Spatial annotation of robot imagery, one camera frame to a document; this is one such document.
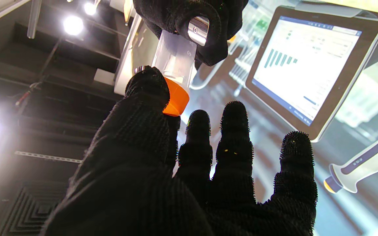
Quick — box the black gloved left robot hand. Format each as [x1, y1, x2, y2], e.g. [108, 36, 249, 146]
[41, 66, 318, 236]

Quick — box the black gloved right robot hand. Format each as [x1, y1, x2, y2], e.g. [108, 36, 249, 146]
[133, 0, 249, 67]

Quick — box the clear plastic centrifuge tube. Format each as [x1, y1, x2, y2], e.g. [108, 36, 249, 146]
[152, 29, 198, 90]

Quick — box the black square vent grille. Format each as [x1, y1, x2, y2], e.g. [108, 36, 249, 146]
[0, 182, 69, 236]

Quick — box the printed laboratory backdrop poster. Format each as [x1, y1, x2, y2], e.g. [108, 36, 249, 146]
[173, 0, 378, 236]

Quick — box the bright studio lamp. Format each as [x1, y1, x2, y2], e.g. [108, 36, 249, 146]
[63, 15, 84, 36]
[83, 3, 97, 16]

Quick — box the printed side panel on frame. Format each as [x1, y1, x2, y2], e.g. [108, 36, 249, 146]
[114, 0, 160, 96]

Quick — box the perforated metal rail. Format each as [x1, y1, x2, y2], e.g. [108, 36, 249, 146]
[14, 151, 83, 164]

